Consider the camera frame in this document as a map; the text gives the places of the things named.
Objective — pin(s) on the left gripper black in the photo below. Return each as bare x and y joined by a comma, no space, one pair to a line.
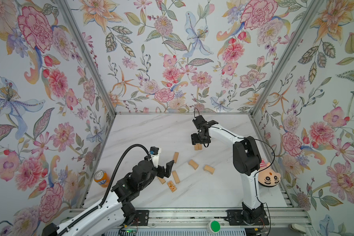
162,174

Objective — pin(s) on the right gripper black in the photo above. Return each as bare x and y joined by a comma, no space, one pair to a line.
194,140

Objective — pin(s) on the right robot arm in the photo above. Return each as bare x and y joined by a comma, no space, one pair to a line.
246,160

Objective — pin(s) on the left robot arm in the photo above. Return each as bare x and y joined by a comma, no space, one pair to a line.
115,208

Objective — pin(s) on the plain flat wood block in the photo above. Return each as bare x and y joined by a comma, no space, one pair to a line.
176,177
162,180

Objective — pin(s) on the printed wood block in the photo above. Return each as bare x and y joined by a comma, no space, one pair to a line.
171,186

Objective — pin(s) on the arched wood block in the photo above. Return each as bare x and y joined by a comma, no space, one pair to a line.
209,169
193,164

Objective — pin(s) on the orange soda can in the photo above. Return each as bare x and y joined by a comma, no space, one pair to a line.
101,178

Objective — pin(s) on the pink plush toy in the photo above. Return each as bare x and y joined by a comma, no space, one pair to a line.
267,177

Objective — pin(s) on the green round button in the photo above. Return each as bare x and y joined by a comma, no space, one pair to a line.
213,227

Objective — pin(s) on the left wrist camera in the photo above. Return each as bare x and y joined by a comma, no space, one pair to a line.
155,156

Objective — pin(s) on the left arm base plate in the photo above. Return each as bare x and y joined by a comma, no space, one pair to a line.
138,218

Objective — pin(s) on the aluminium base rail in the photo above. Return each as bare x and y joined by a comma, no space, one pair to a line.
194,221

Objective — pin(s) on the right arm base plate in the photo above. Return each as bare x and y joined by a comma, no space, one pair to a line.
238,217

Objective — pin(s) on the white device on rail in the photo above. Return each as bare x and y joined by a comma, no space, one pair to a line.
298,228

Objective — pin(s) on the right corner aluminium post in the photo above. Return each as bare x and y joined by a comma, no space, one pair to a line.
292,46

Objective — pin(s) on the corner aluminium post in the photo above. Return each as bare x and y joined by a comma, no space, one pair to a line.
85,54
292,46

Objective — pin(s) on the left corner aluminium post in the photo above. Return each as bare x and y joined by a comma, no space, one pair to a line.
85,54

